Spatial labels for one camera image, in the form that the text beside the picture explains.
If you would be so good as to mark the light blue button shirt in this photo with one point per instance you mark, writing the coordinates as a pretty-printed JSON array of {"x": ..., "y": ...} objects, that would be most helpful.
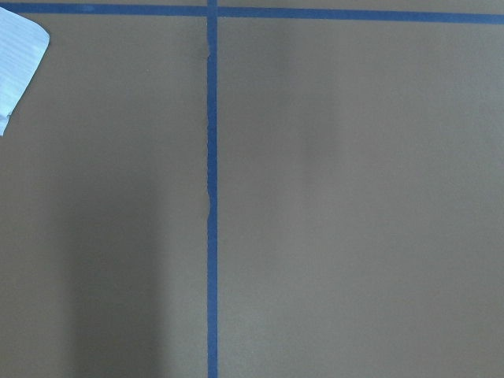
[{"x": 23, "y": 45}]

